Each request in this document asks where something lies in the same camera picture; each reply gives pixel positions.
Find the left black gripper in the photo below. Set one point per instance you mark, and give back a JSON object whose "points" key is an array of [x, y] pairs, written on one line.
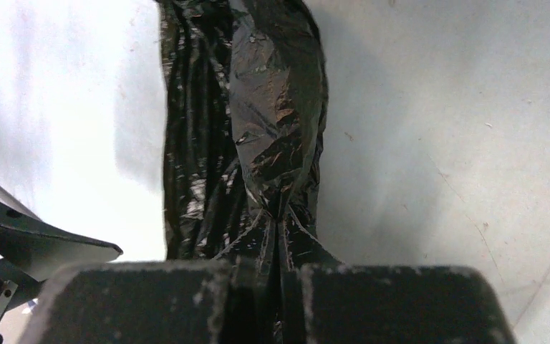
{"points": [[32, 250]]}

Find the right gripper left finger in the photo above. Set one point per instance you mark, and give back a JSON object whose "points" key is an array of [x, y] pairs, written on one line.
{"points": [[207, 301]]}

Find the black plastic trash bag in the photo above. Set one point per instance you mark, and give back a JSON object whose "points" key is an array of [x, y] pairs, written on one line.
{"points": [[247, 98]]}

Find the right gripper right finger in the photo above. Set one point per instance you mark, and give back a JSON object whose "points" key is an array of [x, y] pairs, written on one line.
{"points": [[327, 301]]}

